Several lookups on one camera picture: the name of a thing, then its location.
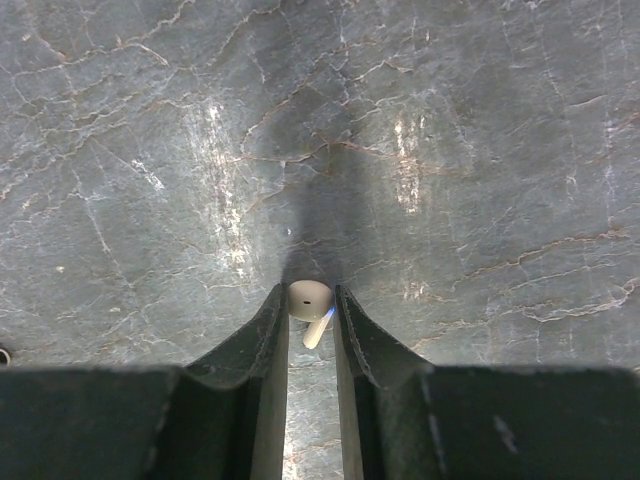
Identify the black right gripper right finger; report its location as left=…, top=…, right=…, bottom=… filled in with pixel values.
left=334, top=286, right=639, bottom=479

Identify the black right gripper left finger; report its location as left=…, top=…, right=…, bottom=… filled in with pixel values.
left=1, top=284, right=289, bottom=479

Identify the beige earbud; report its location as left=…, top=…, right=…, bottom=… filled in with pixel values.
left=288, top=280, right=335, bottom=350

